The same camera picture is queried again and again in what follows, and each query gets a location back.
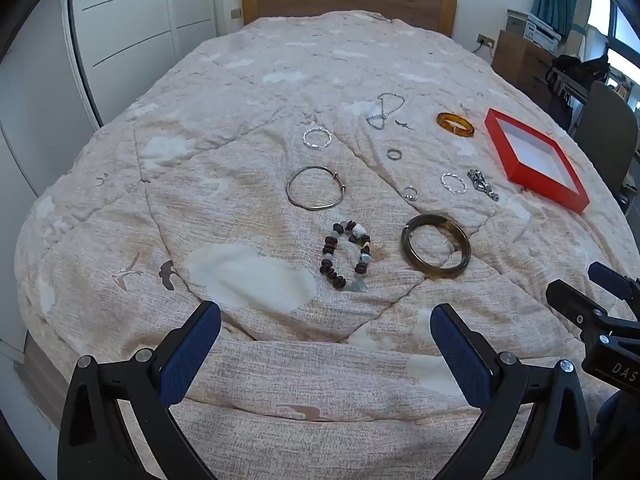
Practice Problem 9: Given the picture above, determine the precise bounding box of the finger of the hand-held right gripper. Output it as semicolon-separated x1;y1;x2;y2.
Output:
545;280;627;334
588;261;640;307

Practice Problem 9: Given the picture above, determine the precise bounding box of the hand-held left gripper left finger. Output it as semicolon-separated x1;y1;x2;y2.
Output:
57;301;222;480

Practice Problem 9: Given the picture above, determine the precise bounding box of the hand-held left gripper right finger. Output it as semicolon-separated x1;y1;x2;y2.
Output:
430;303;593;480

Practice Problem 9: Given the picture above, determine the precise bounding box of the red jewelry box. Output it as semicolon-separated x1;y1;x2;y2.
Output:
484;108;591;214

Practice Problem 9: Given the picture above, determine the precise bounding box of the chunky silver chain bracelet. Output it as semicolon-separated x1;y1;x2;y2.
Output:
467;168;500;202

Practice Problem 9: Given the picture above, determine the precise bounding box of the dark beaded bracelet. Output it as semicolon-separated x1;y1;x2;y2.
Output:
321;220;373;292

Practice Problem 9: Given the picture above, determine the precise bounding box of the small twisted silver bracelet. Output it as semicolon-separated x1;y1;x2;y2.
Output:
440;172;468;194

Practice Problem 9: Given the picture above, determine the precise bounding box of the large plain silver bangle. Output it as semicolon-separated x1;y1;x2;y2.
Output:
286;165;347;210

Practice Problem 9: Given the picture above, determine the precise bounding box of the silver chain necklace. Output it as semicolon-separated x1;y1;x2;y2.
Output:
366;93;406;131

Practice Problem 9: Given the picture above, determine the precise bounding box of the beige bird print blanket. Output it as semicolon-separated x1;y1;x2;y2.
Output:
12;10;640;480

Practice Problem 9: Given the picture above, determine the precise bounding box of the grey chair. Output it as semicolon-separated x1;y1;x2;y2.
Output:
574;80;640;211

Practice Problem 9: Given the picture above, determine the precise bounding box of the black bag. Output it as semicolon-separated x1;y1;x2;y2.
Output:
544;53;612;128

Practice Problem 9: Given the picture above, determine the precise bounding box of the amber bangle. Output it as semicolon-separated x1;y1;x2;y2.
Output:
436;112;476;138

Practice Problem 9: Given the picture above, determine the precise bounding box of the wooden cabinet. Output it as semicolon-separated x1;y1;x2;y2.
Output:
492;29;557;117

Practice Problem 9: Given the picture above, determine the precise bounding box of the white printer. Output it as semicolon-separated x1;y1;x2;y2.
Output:
505;8;562;52

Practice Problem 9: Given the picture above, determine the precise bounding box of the white wardrobe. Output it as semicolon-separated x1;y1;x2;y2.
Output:
0;0;221;356

